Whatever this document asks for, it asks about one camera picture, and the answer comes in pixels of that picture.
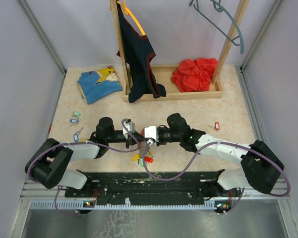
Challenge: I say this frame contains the keys with coloured tags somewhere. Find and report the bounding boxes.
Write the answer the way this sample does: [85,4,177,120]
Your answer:
[132,144,154,167]

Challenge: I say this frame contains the key with green tag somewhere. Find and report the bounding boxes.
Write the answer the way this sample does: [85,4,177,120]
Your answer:
[72,111,81,118]

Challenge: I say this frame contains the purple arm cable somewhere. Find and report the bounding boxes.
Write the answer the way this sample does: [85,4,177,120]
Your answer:
[27,119,141,218]
[142,141,292,216]

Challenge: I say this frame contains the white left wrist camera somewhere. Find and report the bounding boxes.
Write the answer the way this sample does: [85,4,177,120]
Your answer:
[122,119,136,137]

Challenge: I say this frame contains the orange clothes hanger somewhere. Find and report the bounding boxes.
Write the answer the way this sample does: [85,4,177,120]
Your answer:
[117,0,146,36]

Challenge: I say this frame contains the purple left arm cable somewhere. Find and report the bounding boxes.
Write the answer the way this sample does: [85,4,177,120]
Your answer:
[27,119,141,218]

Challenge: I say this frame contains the navy tank top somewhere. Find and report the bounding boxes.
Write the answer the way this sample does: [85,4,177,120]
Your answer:
[117,4,166,103]

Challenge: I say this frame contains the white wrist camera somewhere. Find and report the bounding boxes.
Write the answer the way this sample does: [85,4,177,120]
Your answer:
[144,125,159,144]
[122,119,136,137]

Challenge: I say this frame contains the key with red white tag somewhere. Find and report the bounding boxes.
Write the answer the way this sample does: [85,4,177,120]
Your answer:
[209,121,220,131]

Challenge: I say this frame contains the teal clothes hanger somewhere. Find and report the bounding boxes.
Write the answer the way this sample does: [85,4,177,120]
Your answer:
[189,0,245,55]

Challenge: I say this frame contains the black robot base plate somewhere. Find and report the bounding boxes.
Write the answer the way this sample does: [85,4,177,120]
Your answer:
[65,170,240,206]

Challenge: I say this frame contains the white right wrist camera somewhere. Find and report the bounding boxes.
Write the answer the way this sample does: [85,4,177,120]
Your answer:
[144,125,159,144]

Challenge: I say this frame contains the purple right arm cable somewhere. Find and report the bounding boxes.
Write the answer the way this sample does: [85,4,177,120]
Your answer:
[142,141,292,216]

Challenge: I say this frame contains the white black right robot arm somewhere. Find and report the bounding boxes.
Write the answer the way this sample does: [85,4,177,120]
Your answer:
[157,113,285,196]

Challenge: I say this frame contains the aluminium frame rail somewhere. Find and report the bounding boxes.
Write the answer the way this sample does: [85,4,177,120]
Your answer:
[20,180,280,211]

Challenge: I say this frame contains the blue cartoon shirt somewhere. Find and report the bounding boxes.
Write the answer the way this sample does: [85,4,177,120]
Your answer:
[76,65,123,105]

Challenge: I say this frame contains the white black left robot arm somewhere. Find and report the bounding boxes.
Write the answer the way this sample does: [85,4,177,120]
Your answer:
[25,117,145,197]

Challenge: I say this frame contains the key with dark blue tag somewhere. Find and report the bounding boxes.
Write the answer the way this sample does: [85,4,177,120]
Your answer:
[70,119,79,124]

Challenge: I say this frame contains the red crumpled cloth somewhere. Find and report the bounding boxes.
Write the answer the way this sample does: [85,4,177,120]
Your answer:
[171,58,218,93]

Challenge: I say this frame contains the metal key organizer red handle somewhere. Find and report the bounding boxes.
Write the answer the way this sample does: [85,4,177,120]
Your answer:
[139,128,147,151]

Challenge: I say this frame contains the key with light blue tag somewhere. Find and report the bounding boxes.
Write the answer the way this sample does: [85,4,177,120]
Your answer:
[73,127,84,142]

